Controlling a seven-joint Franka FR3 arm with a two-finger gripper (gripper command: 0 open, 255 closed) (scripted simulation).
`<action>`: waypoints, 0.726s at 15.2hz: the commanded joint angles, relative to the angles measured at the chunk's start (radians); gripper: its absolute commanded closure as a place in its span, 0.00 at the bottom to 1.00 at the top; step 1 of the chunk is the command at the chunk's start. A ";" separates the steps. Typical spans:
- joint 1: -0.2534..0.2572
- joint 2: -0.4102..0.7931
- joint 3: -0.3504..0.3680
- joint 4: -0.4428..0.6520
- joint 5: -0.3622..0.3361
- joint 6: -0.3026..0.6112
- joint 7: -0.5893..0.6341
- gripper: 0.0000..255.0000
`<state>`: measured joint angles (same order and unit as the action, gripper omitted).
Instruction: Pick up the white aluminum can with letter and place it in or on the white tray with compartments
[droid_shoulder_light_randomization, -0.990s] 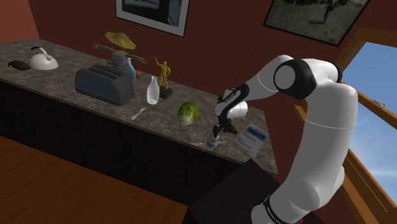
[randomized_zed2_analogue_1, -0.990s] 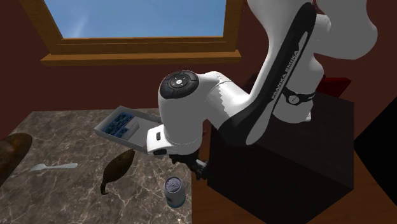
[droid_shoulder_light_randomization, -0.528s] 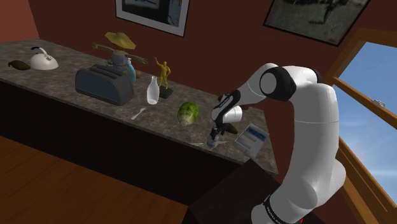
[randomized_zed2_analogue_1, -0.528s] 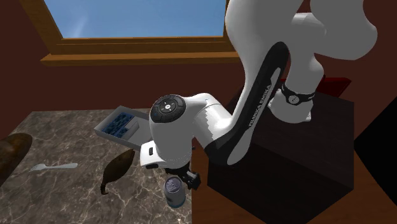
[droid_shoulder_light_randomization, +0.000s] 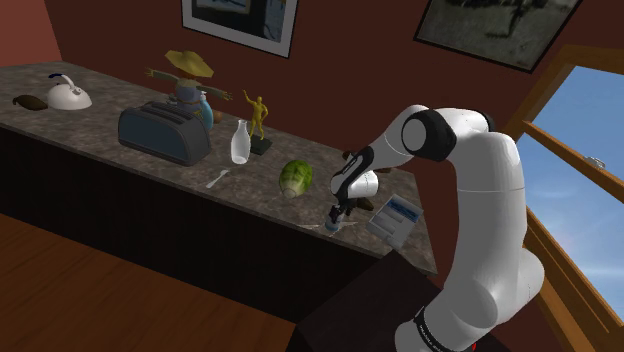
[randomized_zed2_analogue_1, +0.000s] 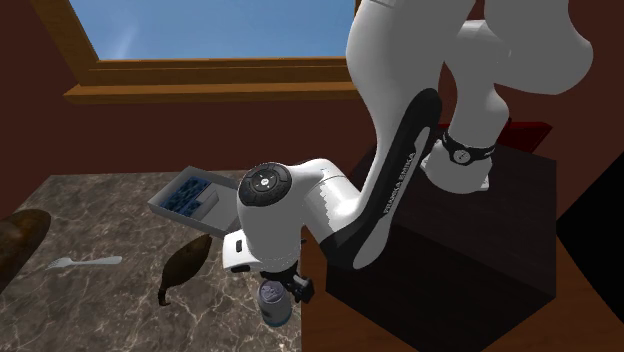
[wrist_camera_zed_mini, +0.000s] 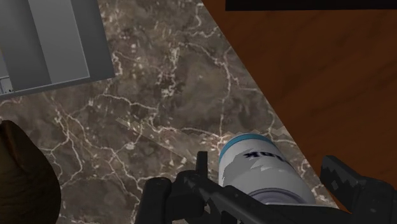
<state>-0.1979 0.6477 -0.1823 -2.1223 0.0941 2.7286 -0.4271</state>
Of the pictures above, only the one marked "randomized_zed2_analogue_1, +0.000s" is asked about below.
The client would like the brown rounded lump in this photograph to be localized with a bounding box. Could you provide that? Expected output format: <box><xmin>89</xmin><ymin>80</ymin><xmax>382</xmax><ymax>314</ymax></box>
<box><xmin>0</xmin><ymin>208</ymin><xmax>53</xmax><ymax>294</ymax></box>

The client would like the dark robot stand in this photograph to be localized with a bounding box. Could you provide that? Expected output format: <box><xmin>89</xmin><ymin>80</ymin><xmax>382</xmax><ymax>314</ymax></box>
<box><xmin>324</xmin><ymin>143</ymin><xmax>558</xmax><ymax>352</ymax></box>

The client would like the wooden framed window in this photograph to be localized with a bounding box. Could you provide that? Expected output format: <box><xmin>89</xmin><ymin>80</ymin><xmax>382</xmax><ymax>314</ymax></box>
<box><xmin>29</xmin><ymin>0</ymin><xmax>363</xmax><ymax>106</ymax></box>

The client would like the grey box with blue tray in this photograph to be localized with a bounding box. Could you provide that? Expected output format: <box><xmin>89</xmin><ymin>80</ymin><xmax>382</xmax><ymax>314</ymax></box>
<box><xmin>147</xmin><ymin>165</ymin><xmax>243</xmax><ymax>240</ymax></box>

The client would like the silver blue drink can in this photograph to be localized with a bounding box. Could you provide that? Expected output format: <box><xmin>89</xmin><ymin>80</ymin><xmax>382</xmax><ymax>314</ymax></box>
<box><xmin>257</xmin><ymin>278</ymin><xmax>294</xmax><ymax>328</ymax></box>

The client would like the dark brown tapered vegetable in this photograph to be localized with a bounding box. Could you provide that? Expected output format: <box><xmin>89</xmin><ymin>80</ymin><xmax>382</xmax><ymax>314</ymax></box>
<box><xmin>156</xmin><ymin>233</ymin><xmax>215</xmax><ymax>308</ymax></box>

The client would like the white plastic fork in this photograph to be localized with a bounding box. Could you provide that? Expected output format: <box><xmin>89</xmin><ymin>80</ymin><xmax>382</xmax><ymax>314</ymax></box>
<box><xmin>45</xmin><ymin>255</ymin><xmax>124</xmax><ymax>272</ymax></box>

